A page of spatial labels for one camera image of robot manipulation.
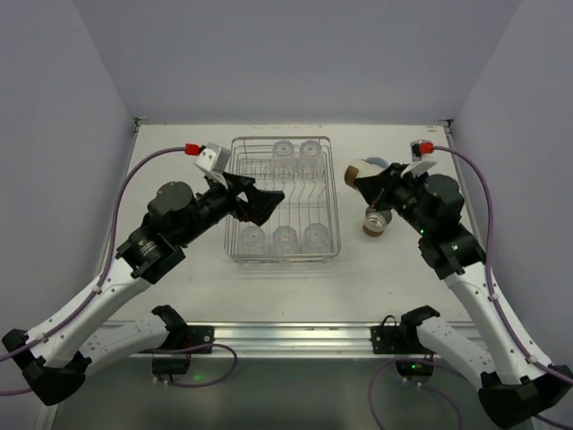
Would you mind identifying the light grey footed cup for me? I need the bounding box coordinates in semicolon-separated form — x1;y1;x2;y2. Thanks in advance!
365;157;389;169

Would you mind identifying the beige brown cup front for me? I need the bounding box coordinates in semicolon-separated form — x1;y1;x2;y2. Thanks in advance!
344;159;384;188

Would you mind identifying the beige brown cup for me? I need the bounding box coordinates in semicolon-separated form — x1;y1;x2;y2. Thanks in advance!
363;207;392;237
344;159;384;188

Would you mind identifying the beige brown cup back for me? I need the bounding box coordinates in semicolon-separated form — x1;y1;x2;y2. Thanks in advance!
363;207;392;237

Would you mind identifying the clear glass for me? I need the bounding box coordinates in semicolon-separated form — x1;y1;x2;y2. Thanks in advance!
271;140;296;175
271;226;300;255
303;223;330;254
299;140;324;176
238;225;269;256

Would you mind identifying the dark blue ceramic mug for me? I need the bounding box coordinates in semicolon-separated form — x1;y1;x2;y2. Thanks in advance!
415;172;430;187

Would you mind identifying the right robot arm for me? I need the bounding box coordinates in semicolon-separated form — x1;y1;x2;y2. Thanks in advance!
344;159;572;429

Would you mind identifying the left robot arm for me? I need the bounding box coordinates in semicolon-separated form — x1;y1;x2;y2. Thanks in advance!
2;174;285;406

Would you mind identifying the right controller box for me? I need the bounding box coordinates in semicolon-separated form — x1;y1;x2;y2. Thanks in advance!
395;358;434;383

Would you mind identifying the controller box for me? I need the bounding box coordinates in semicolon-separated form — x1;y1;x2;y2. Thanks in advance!
395;358;434;383
151;356;191;378

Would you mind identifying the left controller box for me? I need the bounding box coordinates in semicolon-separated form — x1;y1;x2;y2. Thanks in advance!
151;356;191;378

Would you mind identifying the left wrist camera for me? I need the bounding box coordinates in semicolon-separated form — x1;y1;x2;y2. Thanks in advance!
194;142;231;187

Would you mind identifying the metal wire dish rack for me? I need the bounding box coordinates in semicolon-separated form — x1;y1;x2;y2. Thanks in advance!
224;135;341;262

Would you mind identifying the aluminium front rail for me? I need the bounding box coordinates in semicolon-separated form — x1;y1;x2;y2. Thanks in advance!
107;318;484;359

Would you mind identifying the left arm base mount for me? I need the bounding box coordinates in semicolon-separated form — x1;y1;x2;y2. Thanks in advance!
151;305;214;351

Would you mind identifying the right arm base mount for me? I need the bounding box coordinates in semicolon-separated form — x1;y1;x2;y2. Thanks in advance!
370;305;440;355

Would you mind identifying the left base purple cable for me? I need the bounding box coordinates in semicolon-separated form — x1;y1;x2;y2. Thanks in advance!
154;340;239;388

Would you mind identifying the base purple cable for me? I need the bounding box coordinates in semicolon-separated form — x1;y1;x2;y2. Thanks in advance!
154;340;239;388
366;357;465;430

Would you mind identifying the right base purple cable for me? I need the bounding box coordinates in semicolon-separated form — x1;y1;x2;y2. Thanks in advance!
366;357;465;430

